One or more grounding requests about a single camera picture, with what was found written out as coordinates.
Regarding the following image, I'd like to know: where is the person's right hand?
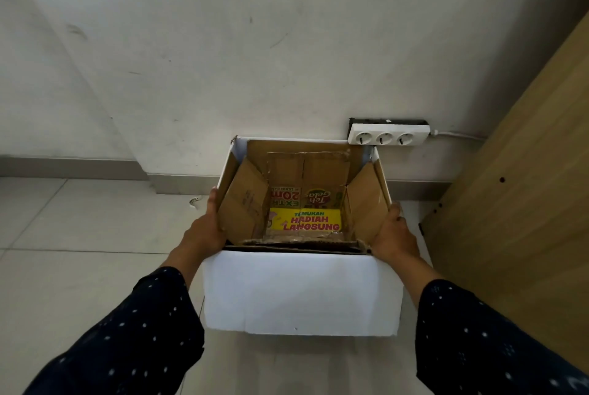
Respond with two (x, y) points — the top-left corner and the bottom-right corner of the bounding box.
(370, 203), (421, 265)

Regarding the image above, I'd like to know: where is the person's left hand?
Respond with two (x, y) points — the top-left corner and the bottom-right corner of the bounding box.
(182, 188), (227, 265)

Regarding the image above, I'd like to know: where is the white-covered cardboard box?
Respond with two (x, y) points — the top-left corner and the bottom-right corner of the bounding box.
(202, 136), (405, 338)

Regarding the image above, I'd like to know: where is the person's right forearm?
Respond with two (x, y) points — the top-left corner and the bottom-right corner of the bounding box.
(391, 253), (589, 395)

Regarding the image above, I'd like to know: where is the person's left forearm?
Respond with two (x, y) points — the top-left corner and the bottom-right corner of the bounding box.
(23, 247), (205, 395)

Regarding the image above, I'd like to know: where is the white power strip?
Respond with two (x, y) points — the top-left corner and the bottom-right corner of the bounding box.
(347, 118), (432, 147)

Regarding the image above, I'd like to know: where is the wooden cabinet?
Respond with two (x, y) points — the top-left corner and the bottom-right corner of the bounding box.
(419, 10), (589, 374)

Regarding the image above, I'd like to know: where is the white power cable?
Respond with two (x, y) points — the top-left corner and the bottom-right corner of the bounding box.
(430, 130), (487, 142)

